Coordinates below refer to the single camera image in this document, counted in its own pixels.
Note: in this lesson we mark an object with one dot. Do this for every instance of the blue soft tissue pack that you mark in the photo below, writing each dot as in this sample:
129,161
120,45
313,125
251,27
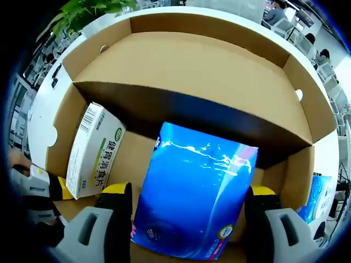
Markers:
192,186

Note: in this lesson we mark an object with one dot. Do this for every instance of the person's left hand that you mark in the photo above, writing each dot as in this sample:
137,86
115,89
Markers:
19,161

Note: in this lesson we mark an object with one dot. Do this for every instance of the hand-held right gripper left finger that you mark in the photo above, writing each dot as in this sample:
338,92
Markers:
105,227

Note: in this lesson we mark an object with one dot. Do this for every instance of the green potted plant white pot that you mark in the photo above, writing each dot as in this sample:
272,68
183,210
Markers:
90,11

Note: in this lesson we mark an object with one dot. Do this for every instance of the light blue wet wipes pack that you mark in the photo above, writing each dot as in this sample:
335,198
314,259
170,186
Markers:
318,197

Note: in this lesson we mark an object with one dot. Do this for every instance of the brown cardboard shoe box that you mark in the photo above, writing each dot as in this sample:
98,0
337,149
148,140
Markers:
192,68

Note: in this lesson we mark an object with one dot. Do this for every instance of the row of white office chairs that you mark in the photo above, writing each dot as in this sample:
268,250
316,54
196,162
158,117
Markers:
329,90

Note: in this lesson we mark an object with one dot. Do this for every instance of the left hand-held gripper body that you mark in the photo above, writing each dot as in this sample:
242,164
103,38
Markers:
37,182

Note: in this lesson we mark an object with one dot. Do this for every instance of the white medicine carton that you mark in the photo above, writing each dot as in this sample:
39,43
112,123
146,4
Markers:
93,153

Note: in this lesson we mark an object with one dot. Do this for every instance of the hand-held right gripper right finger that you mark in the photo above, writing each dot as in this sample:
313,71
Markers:
271,235

